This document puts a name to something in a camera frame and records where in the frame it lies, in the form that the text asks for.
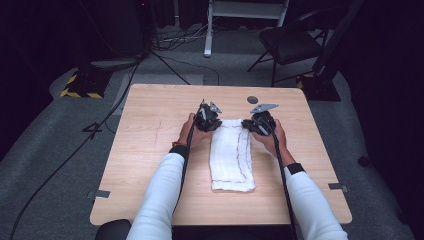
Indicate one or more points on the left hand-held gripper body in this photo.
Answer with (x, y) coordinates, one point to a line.
(206, 118)

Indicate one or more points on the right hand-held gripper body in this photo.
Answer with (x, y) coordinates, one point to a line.
(263, 120)

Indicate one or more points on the white towel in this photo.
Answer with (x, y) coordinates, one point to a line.
(231, 156)

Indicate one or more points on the person's left hand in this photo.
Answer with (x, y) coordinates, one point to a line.
(193, 135)

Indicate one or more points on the person's right hand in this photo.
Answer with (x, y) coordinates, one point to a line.
(273, 140)

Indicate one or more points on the striped black stand base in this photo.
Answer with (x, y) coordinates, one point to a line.
(85, 85)
(320, 88)

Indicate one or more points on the black folding chair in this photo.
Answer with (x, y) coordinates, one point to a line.
(286, 43)

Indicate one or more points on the grey tape piece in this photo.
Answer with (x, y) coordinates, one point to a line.
(338, 187)
(99, 194)

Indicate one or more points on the person's dark lap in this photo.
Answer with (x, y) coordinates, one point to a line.
(233, 233)

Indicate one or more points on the small black floor object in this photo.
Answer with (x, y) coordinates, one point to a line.
(364, 161)

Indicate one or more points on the black slanted stand pole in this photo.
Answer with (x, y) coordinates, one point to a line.
(336, 36)

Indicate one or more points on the black rounded pad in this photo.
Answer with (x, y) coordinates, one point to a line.
(113, 230)

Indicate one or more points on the white desk frame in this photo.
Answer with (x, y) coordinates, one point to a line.
(240, 13)

